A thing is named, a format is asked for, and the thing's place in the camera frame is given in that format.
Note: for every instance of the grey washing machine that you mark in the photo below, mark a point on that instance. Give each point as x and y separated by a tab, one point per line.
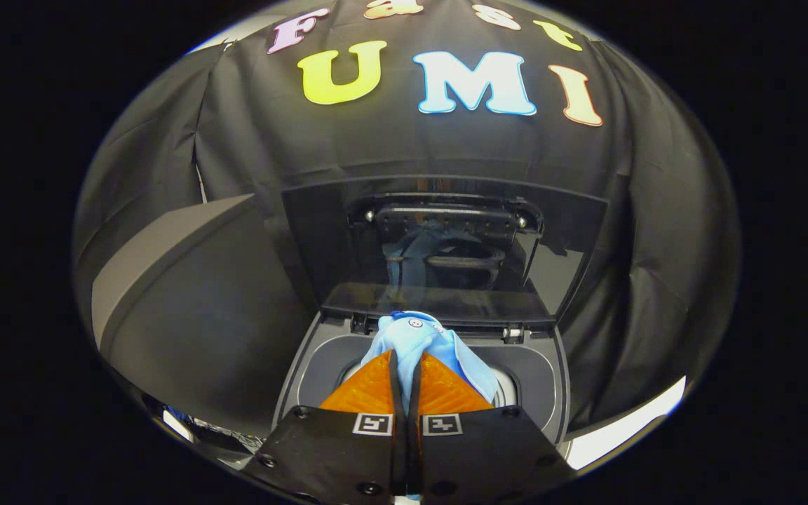
320	365

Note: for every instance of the grey cabinet with dark top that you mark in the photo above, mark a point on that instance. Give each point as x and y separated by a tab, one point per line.
200	315

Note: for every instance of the dark washing machine lid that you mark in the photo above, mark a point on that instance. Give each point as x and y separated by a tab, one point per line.
320	238

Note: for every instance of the light blue polo shirt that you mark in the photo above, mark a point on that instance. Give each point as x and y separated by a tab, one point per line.
411	337

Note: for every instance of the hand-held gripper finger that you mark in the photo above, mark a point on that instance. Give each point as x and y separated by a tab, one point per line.
414	449
397	449

